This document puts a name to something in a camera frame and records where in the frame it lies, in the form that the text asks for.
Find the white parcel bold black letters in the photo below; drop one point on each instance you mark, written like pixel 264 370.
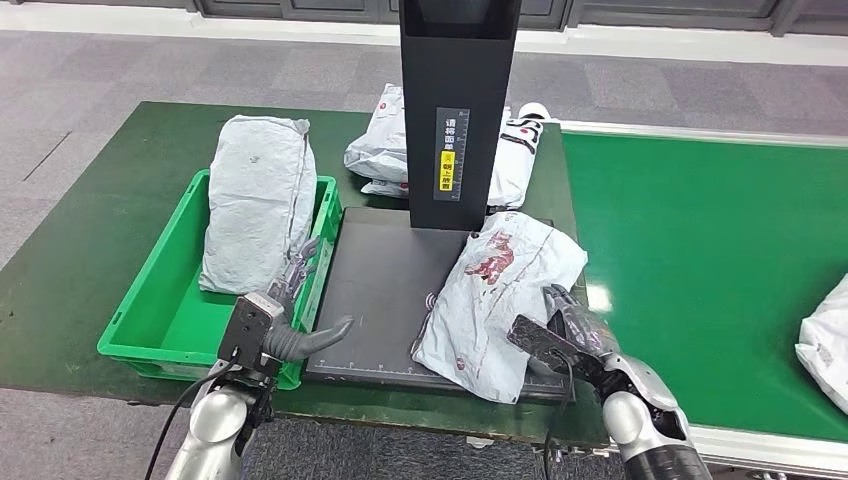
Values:
pixel 520 166

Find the white cylindrical roll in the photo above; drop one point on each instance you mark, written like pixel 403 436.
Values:
pixel 535 110

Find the flat pale grey parcel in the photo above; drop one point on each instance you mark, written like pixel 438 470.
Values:
pixel 387 189

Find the plain grey-white poly mailer parcel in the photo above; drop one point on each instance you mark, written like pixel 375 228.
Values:
pixel 258 199

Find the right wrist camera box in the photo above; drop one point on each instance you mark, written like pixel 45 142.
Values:
pixel 536 338

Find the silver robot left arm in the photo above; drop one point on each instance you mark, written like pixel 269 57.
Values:
pixel 212 424

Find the black scanner machine platform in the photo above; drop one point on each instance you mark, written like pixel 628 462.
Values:
pixel 384 291

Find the grey-white parcel small red dot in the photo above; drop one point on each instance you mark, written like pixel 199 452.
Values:
pixel 381 146

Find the aluminium conveyor frame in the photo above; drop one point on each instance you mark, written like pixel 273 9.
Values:
pixel 762 454

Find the black scanner machine column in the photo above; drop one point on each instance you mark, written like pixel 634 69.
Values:
pixel 457 66

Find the green plastic crate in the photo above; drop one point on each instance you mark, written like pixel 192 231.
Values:
pixel 179 324

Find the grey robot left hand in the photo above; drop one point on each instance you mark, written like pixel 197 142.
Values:
pixel 291 344

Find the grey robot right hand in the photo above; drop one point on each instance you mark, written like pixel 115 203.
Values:
pixel 586 334

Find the smooth white parcel red logo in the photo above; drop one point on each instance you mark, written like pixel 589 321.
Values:
pixel 828 351

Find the green conveyor belt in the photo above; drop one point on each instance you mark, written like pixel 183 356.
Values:
pixel 696 265

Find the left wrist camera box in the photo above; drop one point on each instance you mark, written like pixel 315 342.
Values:
pixel 248 331

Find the white parcel red print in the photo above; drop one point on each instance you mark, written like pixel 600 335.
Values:
pixel 490 311

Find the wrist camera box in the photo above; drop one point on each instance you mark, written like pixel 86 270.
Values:
pixel 536 338
pixel 248 331

